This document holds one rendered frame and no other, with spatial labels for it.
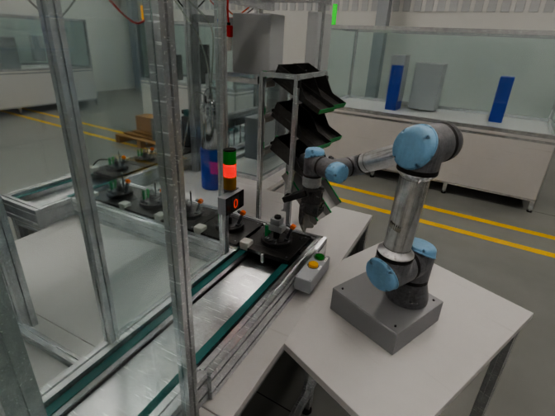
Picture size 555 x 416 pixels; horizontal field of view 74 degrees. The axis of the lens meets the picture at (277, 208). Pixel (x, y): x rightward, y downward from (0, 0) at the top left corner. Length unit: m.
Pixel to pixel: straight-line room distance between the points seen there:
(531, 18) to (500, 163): 4.94
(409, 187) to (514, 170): 4.23
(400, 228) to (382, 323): 0.34
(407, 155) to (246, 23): 1.91
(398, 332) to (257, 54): 2.02
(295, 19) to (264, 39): 8.46
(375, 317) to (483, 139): 4.11
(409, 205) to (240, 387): 0.72
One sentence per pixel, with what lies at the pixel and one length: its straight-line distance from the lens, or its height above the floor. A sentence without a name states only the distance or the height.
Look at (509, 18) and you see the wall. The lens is 9.73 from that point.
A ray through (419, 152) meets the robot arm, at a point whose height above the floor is 1.54.
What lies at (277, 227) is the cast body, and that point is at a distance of 1.60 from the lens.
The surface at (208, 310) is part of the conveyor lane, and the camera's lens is 1.36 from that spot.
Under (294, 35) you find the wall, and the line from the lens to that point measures 11.13.
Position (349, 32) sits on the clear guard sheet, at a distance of 5.54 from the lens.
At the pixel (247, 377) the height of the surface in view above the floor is 0.86.
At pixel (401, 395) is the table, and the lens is 1.26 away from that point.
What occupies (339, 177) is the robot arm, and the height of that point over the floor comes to 1.35.
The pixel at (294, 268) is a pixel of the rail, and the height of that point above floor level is 0.95.
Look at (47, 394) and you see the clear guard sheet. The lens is 0.67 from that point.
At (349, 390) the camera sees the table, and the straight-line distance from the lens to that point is 1.23.
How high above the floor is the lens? 1.79
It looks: 25 degrees down
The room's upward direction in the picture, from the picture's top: 3 degrees clockwise
